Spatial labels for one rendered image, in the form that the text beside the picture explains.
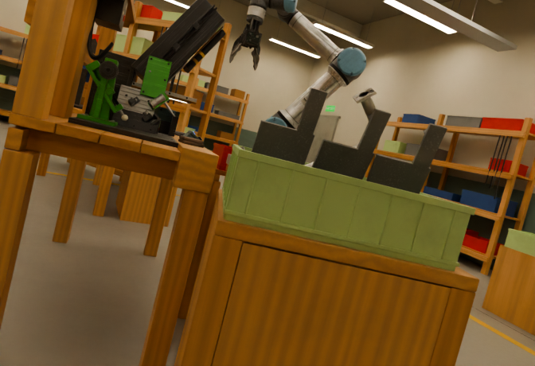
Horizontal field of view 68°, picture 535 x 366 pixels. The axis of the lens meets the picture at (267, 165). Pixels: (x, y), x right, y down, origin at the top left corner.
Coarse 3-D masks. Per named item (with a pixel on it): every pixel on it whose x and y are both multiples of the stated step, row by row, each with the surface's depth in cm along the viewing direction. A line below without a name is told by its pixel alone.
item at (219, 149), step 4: (216, 144) 224; (220, 144) 232; (216, 148) 224; (220, 148) 211; (224, 148) 202; (228, 148) 203; (216, 152) 221; (220, 152) 211; (224, 152) 203; (228, 152) 204; (220, 156) 208; (224, 156) 204; (220, 160) 206; (224, 160) 204; (220, 164) 204; (224, 164) 204; (220, 168) 204; (224, 168) 204
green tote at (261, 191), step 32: (256, 160) 93; (224, 192) 120; (256, 192) 94; (288, 192) 95; (320, 192) 96; (352, 192) 97; (384, 192) 97; (256, 224) 95; (288, 224) 95; (320, 224) 97; (352, 224) 98; (384, 224) 98; (416, 224) 100; (448, 224) 101; (416, 256) 100; (448, 256) 101
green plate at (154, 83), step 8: (152, 56) 201; (152, 64) 200; (160, 64) 202; (168, 64) 203; (152, 72) 200; (160, 72) 201; (168, 72) 202; (144, 80) 198; (152, 80) 199; (160, 80) 201; (144, 88) 197; (152, 88) 199; (160, 88) 200; (152, 96) 198
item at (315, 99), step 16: (320, 96) 103; (304, 112) 104; (320, 112) 104; (272, 128) 104; (288, 128) 105; (304, 128) 105; (256, 144) 106; (272, 144) 106; (288, 144) 107; (304, 144) 107; (288, 160) 108; (304, 160) 109
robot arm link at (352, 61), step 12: (348, 48) 161; (336, 60) 164; (348, 60) 160; (360, 60) 160; (336, 72) 162; (348, 72) 160; (360, 72) 161; (324, 84) 164; (336, 84) 165; (300, 96) 168; (288, 108) 168; (300, 108) 166; (276, 120) 165; (288, 120) 166
